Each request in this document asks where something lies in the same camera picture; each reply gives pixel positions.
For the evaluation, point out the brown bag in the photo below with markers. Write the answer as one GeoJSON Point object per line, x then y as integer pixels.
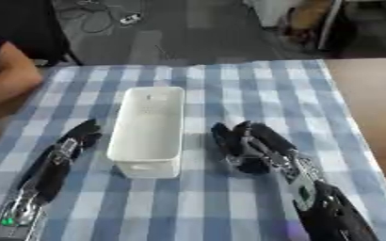
{"type": "Point", "coordinates": [309, 19]}

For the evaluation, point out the white plastic box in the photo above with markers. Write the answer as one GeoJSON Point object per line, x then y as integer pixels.
{"type": "Point", "coordinates": [147, 131]}

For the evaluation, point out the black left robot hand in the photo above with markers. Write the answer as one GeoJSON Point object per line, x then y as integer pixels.
{"type": "Point", "coordinates": [53, 171]}

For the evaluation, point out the white power strip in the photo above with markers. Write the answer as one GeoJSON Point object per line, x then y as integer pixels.
{"type": "Point", "coordinates": [130, 19]}

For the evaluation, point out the person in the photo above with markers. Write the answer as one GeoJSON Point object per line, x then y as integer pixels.
{"type": "Point", "coordinates": [12, 59]}

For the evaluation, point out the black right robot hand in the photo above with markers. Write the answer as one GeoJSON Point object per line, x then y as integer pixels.
{"type": "Point", "coordinates": [251, 147]}

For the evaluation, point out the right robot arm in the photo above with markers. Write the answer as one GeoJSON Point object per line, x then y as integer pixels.
{"type": "Point", "coordinates": [325, 200]}

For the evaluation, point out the white cabinet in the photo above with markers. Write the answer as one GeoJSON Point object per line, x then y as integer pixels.
{"type": "Point", "coordinates": [273, 11]}

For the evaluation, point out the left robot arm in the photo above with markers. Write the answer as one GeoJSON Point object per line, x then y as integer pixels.
{"type": "Point", "coordinates": [15, 216]}

